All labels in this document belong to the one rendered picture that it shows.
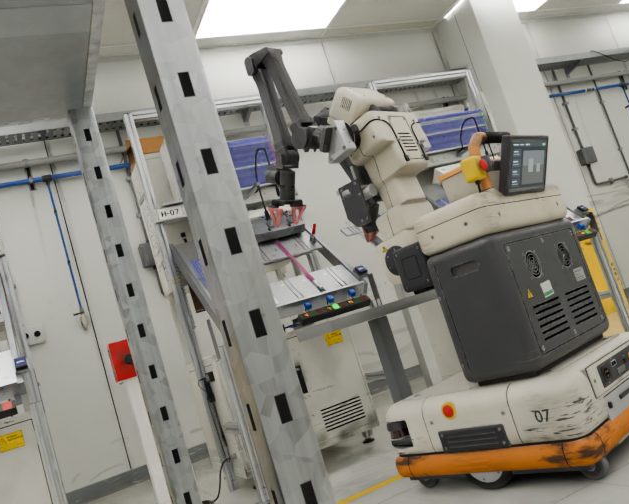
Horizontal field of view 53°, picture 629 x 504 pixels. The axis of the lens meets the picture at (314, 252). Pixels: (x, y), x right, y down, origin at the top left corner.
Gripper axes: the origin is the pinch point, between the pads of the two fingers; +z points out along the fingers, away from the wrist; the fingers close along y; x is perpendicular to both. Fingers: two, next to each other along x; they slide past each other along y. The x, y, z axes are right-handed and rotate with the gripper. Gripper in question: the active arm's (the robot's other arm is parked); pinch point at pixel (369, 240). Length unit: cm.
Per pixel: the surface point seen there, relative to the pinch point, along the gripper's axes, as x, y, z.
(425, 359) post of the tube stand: 44, -9, 45
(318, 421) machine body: 38, 45, 67
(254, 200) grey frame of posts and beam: -52, 38, -5
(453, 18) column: -248, -249, -44
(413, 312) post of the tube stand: 27.9, -10.7, 28.1
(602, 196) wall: -137, -381, 111
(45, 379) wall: -126, 150, 135
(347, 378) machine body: 28, 25, 56
